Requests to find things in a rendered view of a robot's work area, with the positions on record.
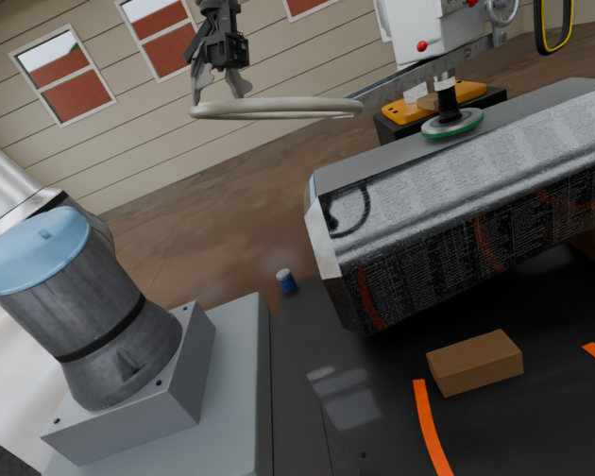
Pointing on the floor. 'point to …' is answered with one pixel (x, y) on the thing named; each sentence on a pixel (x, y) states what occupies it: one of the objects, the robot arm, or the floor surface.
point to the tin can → (286, 280)
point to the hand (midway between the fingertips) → (219, 109)
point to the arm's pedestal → (240, 414)
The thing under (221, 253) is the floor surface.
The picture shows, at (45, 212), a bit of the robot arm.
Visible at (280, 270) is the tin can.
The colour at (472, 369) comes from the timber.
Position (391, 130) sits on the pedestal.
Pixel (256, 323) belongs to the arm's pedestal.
